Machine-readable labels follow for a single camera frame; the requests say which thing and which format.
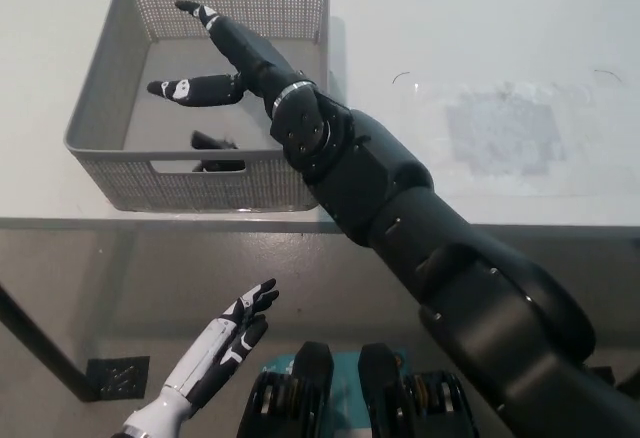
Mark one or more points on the grey perforated plastic basket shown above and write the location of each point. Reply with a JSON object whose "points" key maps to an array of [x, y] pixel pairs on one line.
{"points": [[165, 183]]}

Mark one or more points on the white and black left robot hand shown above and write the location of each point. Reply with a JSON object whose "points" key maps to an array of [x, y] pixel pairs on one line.
{"points": [[205, 358]]}

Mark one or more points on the clear plastic sheet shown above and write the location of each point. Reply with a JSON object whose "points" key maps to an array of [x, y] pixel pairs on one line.
{"points": [[575, 168]]}

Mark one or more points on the black metal table leg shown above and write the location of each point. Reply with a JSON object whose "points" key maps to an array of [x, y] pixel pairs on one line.
{"points": [[631, 383], [40, 343]]}

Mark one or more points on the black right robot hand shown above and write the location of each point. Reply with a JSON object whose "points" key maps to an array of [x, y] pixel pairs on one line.
{"points": [[255, 63]]}

